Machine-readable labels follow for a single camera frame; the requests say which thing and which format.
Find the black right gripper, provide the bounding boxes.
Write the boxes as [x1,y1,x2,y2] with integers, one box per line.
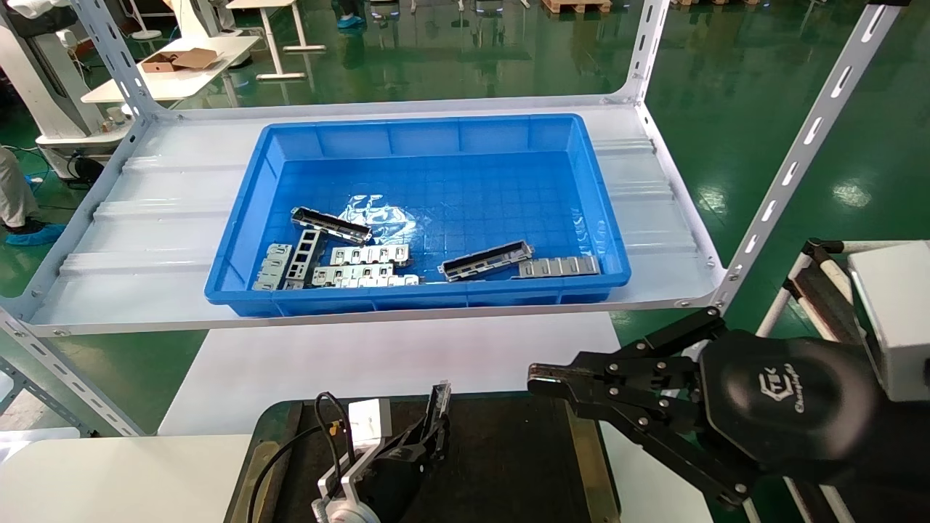
[528,307,884,509]

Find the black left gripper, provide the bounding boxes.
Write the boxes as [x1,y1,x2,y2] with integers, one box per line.
[360,416,452,523]

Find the silver metal channel part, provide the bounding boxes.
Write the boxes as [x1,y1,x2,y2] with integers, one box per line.
[427,381,453,437]

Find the black container tray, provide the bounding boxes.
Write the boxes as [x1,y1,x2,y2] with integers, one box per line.
[225,392,622,523]

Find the ridged flat silver metal part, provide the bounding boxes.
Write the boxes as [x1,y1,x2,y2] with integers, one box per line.
[512,256,601,280]

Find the slotted silver metal part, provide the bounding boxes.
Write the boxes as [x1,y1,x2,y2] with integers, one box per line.
[312,263,395,285]
[330,244,412,267]
[338,274,421,289]

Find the long dark metal channel part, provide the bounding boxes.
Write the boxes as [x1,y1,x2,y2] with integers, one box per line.
[437,241,535,283]

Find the silver metal part square holes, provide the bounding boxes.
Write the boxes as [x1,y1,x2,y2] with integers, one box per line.
[285,229,325,284]

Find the short ridged silver metal part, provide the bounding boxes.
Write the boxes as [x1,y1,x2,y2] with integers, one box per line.
[253,243,293,291]

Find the white pipe rack black shelves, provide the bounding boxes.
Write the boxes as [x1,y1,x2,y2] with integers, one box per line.
[781,238,930,342]

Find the clear plastic film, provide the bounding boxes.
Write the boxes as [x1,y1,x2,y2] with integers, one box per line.
[341,195,419,244]

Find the blue plastic bin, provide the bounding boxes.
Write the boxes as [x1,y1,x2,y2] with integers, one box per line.
[204,113,631,318]

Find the white metal shelving rack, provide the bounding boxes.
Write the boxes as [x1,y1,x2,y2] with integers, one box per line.
[0,0,909,438]

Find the wooden pallet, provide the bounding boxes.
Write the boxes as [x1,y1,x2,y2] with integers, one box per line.
[541,0,612,14]

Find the white table with legs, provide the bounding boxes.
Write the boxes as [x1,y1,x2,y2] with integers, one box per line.
[225,0,328,81]

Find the white work table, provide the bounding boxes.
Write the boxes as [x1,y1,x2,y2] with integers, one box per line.
[81,35,262,104]

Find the open cardboard box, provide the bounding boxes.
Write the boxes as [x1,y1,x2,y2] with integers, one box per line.
[142,48,219,73]

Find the person in white gown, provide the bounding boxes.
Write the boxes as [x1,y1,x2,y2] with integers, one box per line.
[0,145,66,246]

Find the white floor stand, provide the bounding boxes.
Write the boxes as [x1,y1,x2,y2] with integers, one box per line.
[127,0,164,41]

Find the white machine base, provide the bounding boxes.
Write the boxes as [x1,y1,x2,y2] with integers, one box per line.
[0,0,135,179]

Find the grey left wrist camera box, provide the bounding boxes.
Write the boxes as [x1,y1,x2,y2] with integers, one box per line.
[347,398,393,447]

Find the black camera cable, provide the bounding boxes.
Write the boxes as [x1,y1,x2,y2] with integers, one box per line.
[247,391,358,523]

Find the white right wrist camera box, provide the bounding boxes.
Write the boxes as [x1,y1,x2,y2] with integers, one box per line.
[846,241,930,402]

